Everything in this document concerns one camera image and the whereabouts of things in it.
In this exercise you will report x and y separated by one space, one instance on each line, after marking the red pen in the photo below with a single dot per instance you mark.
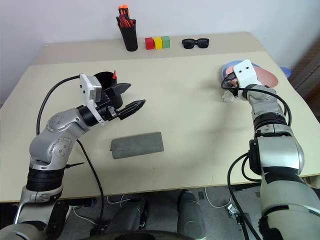
114 75
124 23

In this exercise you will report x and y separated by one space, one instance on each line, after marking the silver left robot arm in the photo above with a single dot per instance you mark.
50 147

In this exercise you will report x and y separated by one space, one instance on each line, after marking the black pen holder cup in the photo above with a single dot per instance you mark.
130 40

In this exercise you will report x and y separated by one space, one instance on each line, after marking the black sunglasses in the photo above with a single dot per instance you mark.
188 43

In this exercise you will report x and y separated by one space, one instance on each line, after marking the orange capped black pen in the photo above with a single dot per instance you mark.
120 11
124 10

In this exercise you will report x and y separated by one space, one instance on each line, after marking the empty black cup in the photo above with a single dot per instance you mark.
105 77

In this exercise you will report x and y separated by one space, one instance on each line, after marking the green block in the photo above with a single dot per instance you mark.
166 42

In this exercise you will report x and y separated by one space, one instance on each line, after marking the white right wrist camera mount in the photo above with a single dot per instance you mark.
246 72

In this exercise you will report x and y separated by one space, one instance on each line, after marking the dark slatted object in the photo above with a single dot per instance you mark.
306 75

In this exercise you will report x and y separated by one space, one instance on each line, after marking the pink plate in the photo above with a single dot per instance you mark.
267 77

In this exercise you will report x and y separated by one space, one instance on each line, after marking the dark rounded shape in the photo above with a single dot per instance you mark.
191 215
130 215

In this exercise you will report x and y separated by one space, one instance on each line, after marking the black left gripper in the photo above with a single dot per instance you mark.
110 112

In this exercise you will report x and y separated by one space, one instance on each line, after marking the red pen in holder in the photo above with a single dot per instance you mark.
124 23

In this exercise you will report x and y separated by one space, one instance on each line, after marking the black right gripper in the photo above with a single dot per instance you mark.
232 80

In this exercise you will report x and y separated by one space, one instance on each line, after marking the grey glasses case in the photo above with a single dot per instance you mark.
137 146

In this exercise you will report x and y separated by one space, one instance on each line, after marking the red block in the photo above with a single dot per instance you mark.
149 43

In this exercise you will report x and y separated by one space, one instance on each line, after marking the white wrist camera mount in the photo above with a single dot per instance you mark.
246 72
86 86

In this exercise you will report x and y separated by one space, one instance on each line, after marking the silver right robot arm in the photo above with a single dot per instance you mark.
275 155

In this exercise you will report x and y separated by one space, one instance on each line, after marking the blue round object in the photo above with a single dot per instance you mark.
285 72

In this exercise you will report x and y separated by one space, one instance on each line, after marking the clear crumpled plastic piece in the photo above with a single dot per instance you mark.
227 97

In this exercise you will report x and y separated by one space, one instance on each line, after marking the yellow block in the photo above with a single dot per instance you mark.
157 43

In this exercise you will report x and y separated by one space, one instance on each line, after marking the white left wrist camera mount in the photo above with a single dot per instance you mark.
86 86

